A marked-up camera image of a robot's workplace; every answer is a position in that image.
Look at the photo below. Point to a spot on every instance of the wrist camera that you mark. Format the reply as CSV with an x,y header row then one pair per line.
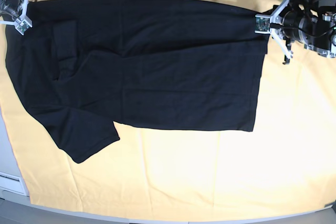
x,y
22,25
262,24

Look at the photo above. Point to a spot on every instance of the white cabinet drawer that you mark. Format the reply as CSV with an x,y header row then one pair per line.
x,y
13,184

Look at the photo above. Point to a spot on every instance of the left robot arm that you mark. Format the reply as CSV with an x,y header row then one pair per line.
x,y
323,29

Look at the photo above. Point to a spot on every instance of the dark navy T-shirt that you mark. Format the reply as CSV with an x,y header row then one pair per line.
x,y
159,64

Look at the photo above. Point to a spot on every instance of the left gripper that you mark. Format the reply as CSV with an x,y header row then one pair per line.
x,y
291,21

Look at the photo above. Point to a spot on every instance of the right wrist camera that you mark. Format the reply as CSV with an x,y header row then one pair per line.
x,y
22,25

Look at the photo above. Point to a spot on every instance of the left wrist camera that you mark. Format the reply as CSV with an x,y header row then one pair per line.
x,y
262,24

